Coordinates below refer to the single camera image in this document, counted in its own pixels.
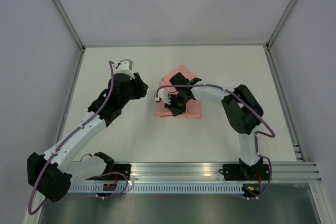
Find pink cloth napkin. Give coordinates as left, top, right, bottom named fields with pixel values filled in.
left=156, top=65, right=201, bottom=119

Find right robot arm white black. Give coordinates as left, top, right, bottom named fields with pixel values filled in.
left=162, top=72, right=268, bottom=180

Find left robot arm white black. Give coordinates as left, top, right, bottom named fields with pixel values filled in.
left=27, top=71, right=148, bottom=202

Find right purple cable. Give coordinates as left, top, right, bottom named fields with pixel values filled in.
left=154, top=84, right=276, bottom=200

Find purple cable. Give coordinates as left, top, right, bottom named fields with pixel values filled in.
left=27, top=60, right=131, bottom=216
left=154, top=84, right=276, bottom=200

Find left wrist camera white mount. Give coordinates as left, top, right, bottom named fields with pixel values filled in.
left=115, top=59, right=133, bottom=76

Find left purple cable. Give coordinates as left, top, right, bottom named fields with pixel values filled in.
left=27, top=60, right=131, bottom=216

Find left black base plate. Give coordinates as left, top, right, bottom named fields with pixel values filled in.
left=111, top=164, right=132, bottom=181

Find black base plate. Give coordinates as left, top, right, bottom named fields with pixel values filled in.
left=218, top=164, right=271, bottom=181
left=111, top=164, right=132, bottom=181

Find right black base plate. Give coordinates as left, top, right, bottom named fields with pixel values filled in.
left=218, top=164, right=271, bottom=181

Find white slotted cable duct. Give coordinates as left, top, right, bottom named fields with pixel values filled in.
left=69, top=183, right=243, bottom=194

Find aluminium mounting rail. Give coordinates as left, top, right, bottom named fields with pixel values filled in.
left=74, top=156, right=321, bottom=183

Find left aluminium frame post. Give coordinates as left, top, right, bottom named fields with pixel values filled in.
left=51, top=0, right=85, bottom=52

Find aluminium frame post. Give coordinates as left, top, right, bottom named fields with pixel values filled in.
left=51, top=0, right=85, bottom=52
left=265, top=0, right=299, bottom=50

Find right aluminium frame post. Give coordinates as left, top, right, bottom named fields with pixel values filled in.
left=265, top=0, right=299, bottom=50

